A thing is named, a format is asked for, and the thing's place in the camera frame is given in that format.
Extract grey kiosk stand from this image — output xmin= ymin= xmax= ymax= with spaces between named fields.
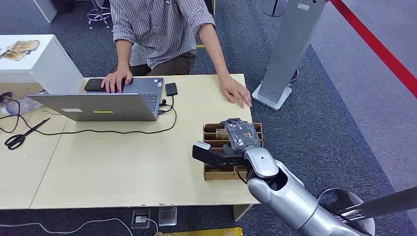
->
xmin=251 ymin=0 xmax=327 ymax=112

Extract table leg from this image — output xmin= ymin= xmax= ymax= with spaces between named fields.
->
xmin=232 ymin=204 xmax=254 ymax=222

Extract chrome stool base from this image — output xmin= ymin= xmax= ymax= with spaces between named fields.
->
xmin=87 ymin=0 xmax=112 ymax=30

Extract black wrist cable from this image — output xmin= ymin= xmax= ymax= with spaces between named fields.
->
xmin=235 ymin=165 xmax=249 ymax=185

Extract dark stanchion pole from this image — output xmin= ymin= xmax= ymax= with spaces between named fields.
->
xmin=338 ymin=186 xmax=417 ymax=223

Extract floor power socket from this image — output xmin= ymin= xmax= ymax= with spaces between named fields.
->
xmin=131 ymin=208 xmax=152 ymax=230

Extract silver laptop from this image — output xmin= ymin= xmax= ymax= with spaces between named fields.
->
xmin=27 ymin=77 xmax=165 ymax=122

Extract white floor cable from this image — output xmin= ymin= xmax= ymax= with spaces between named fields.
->
xmin=0 ymin=217 xmax=160 ymax=236

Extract person's right hand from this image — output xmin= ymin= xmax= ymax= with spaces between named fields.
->
xmin=100 ymin=69 xmax=134 ymax=94

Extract floor socket cover plate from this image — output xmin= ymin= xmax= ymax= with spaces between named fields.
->
xmin=158 ymin=206 xmax=178 ymax=227

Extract red barrier belt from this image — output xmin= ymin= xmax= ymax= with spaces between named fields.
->
xmin=329 ymin=0 xmax=417 ymax=99

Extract small black external drive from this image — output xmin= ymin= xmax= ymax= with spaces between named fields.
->
xmin=165 ymin=82 xmax=179 ymax=97

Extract long black cable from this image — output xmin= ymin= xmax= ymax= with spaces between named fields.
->
xmin=0 ymin=97 xmax=178 ymax=136

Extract wooden card organizer box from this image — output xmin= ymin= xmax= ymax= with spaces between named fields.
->
xmin=202 ymin=122 xmax=264 ymax=181

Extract printed picture cards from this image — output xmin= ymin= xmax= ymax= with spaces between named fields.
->
xmin=0 ymin=39 xmax=41 ymax=62

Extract person's left hand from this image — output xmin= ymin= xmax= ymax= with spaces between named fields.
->
xmin=218 ymin=76 xmax=253 ymax=109

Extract black scissors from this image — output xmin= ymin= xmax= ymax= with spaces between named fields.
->
xmin=4 ymin=118 xmax=52 ymax=151

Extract white cabinet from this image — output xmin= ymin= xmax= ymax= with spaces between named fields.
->
xmin=0 ymin=34 xmax=86 ymax=100

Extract black round pole base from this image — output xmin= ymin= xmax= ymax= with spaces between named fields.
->
xmin=263 ymin=0 xmax=288 ymax=18

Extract person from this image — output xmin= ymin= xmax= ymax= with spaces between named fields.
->
xmin=100 ymin=0 xmax=253 ymax=109

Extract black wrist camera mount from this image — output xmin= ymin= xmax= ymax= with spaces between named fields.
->
xmin=192 ymin=141 xmax=245 ymax=169

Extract short black drive cable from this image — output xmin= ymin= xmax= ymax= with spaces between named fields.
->
xmin=157 ymin=95 xmax=175 ymax=115

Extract yellow flat object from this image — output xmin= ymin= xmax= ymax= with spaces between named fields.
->
xmin=159 ymin=227 xmax=244 ymax=236

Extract black smartphone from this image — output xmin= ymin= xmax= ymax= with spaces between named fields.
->
xmin=84 ymin=78 xmax=132 ymax=93

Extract clear plastic bottle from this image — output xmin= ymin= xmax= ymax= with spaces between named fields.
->
xmin=0 ymin=97 xmax=44 ymax=116

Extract chrome stanchion base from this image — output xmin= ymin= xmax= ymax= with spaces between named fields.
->
xmin=317 ymin=188 xmax=376 ymax=236

